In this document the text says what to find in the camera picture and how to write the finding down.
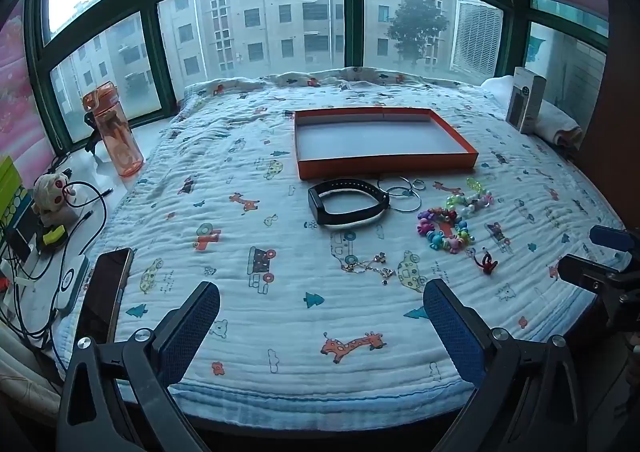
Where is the orange cardboard tray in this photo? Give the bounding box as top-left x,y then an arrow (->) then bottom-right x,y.
292,107 -> 479,180

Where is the white charger pad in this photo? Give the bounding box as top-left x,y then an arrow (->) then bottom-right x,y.
52,255 -> 91,317

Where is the orange water bottle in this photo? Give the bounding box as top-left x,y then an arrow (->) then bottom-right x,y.
81,81 -> 145,177

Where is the black cable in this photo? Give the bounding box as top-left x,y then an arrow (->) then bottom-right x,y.
15,179 -> 114,350

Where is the apartment building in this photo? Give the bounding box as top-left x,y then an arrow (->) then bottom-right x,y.
50,0 -> 453,133

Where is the printed cartoon blanket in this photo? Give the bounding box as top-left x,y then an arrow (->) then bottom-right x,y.
52,65 -> 628,420

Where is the red knotted cord charm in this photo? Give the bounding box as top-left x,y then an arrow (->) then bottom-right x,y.
467,247 -> 499,278

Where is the smartphone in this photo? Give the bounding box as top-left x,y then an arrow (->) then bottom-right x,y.
73,247 -> 136,348

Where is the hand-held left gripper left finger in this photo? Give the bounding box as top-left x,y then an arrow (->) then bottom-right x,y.
56,281 -> 221,452

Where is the white folded towel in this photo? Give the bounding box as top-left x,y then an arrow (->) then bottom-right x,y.
481,75 -> 585,148

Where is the colourful candy bead bracelet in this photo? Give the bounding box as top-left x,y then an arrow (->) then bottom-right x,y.
416,205 -> 473,253

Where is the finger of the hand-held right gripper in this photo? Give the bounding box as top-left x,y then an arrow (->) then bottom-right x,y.
589,225 -> 640,254
556,255 -> 640,328

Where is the small black tripod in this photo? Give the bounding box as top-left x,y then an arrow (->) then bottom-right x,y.
82,112 -> 108,159

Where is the green box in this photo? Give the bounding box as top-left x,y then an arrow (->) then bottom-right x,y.
0,155 -> 31,229

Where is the tree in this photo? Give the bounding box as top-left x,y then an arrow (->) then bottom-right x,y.
387,0 -> 451,72

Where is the plush toy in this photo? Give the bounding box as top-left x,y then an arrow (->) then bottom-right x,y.
32,169 -> 81,226

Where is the gold chain charm bracelet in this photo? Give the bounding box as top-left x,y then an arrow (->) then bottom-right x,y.
341,252 -> 397,285

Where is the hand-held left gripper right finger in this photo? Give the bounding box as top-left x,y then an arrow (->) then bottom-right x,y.
423,278 -> 588,452

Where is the white product box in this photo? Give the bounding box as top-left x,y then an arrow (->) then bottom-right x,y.
505,66 -> 547,134

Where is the yellow and black gadget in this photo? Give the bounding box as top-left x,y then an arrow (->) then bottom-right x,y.
40,225 -> 69,249

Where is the green window frame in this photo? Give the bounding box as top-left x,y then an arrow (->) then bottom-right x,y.
22,0 -> 612,159

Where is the black smart band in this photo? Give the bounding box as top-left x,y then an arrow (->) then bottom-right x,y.
307,179 -> 391,226

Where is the outdoor louvered air conditioner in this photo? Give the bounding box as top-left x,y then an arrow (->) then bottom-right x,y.
450,0 -> 504,79

